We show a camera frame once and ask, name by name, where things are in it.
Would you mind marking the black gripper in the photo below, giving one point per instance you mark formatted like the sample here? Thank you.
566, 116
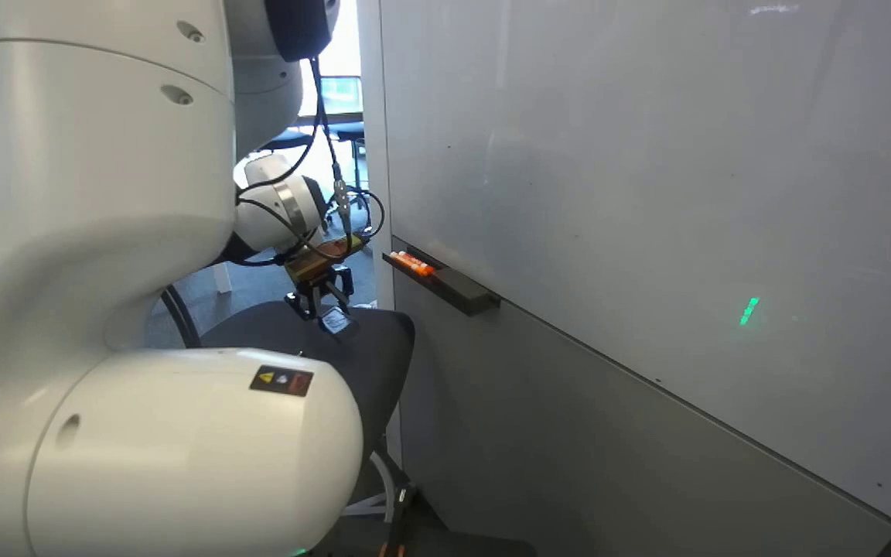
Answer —
320, 291

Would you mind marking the dark felt eraser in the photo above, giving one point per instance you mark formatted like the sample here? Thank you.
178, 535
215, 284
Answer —
331, 313

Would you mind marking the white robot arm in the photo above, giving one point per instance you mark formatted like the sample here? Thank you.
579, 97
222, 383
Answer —
120, 135

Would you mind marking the dark whiteboard tray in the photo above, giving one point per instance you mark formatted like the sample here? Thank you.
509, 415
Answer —
453, 286

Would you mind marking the white glass whiteboard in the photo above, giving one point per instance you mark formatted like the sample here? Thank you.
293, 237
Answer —
696, 191

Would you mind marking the black office chair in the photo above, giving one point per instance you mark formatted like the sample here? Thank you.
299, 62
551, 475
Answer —
368, 350

